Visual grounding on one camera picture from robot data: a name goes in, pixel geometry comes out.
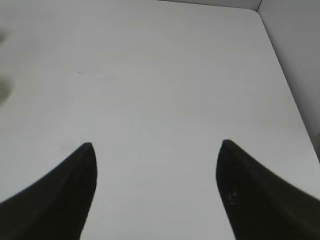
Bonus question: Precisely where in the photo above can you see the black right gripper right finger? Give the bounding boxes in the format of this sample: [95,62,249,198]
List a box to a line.
[215,139,320,240]

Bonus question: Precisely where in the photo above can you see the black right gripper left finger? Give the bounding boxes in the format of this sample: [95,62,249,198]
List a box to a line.
[0,142,97,240]

